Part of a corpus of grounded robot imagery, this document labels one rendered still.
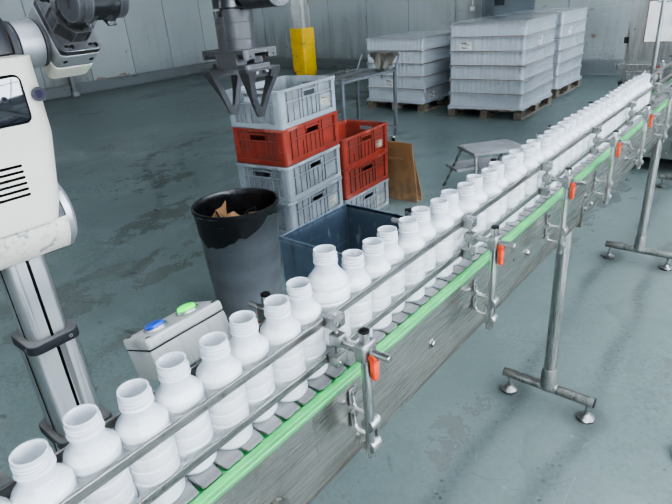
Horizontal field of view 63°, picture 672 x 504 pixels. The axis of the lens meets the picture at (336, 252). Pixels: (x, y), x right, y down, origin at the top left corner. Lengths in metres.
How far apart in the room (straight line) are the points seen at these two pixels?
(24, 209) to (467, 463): 1.65
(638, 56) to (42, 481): 5.15
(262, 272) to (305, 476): 2.01
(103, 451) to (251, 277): 2.21
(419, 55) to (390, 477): 6.60
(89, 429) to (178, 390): 0.11
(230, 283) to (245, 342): 2.10
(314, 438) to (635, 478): 1.54
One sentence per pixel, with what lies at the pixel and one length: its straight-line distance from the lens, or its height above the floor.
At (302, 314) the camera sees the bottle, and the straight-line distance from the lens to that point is 0.82.
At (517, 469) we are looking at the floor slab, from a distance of 2.17.
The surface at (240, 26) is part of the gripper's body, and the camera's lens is 0.86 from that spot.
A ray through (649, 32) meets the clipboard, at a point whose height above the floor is 1.13.
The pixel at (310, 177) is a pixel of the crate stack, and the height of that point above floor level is 0.54.
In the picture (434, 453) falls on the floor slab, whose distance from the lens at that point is 2.18.
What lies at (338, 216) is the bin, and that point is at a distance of 1.74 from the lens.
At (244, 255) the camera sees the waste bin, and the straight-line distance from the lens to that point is 2.76.
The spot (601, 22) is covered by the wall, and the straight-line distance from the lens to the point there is 11.12.
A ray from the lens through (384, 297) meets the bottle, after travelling 0.97.
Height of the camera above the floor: 1.55
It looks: 25 degrees down
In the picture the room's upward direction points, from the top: 4 degrees counter-clockwise
